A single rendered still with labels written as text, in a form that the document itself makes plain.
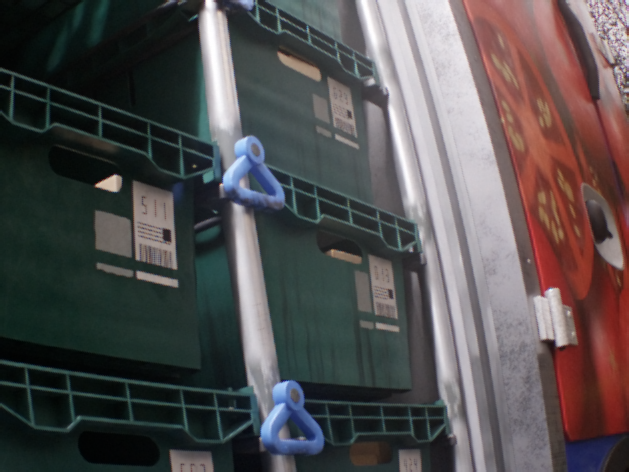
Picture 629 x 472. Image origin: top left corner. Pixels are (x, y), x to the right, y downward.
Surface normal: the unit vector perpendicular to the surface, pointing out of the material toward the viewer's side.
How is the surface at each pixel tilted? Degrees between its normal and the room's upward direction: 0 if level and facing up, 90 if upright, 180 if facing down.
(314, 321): 94
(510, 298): 90
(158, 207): 94
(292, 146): 96
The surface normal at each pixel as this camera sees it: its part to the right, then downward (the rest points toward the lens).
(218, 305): -0.56, -0.17
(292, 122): 0.82, -0.23
